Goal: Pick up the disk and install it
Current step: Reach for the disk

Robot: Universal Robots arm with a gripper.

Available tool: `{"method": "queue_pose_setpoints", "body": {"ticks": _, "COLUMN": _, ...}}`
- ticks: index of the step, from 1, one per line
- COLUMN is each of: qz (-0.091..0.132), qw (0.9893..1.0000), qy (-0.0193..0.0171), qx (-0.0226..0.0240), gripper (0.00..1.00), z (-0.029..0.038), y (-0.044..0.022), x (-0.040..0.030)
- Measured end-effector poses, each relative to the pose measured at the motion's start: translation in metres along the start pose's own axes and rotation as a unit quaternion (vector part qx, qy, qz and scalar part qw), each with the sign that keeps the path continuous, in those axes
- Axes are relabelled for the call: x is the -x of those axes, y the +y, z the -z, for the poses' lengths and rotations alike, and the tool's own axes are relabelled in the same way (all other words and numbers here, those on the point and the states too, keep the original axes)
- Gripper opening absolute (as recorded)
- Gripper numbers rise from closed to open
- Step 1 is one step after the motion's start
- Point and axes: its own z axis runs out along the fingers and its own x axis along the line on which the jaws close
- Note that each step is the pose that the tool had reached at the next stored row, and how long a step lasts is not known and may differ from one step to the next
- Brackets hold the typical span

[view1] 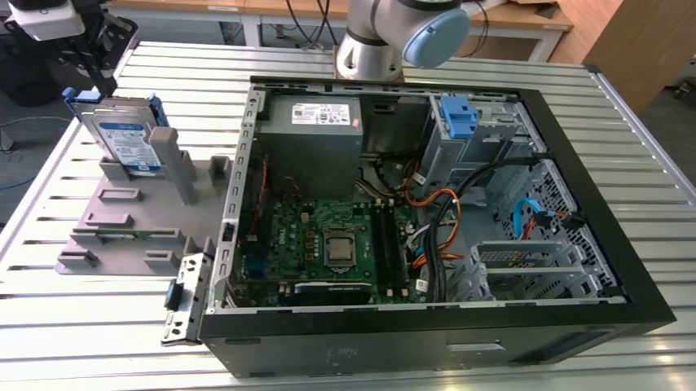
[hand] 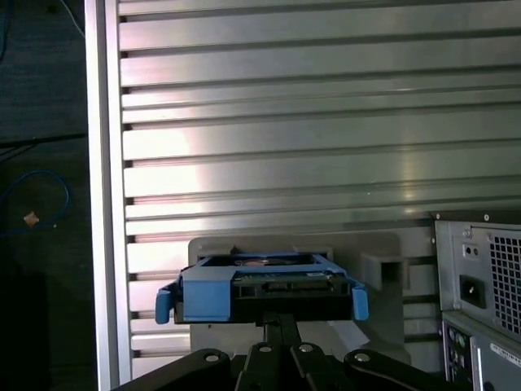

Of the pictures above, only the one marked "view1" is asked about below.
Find power wire black connector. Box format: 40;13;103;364
535;211;587;231

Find metal drive cage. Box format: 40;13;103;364
420;94;547;200

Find black office chair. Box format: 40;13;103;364
0;36;61;108

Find CPU socket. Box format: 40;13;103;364
319;226;360;273

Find orange red wire bundle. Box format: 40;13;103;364
402;187;465;270

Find hard disk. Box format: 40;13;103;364
61;86;172;177

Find grey power supply unit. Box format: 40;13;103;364
253;95;364;200

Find grey parts rack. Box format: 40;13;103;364
53;125;236;277

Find light blue data wire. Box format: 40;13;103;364
510;195;575;242

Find metal disk bay cage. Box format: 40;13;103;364
470;239;621;303

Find blue plastic drive latch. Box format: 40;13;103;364
441;96;478;140

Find wooden desk white frame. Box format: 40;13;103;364
116;0;262;46
259;0;575;63

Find black graphics card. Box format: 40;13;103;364
292;280;374;305

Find black cable bundle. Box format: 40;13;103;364
422;156;550;303

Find green motherboard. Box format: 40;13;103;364
237;197;430;306

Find metal bracket blue latch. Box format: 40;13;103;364
160;252;213;347

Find yellow black power wires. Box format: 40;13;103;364
355;156;408;197

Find green RAM stick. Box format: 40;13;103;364
96;230;179;240

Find silver CPU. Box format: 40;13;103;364
324;235;354;261

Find black PC case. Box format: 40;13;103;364
197;75;678;378

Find wooden cabinet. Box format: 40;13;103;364
582;0;696;116

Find chair wheel base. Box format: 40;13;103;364
664;60;696;99

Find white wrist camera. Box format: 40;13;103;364
4;0;87;42

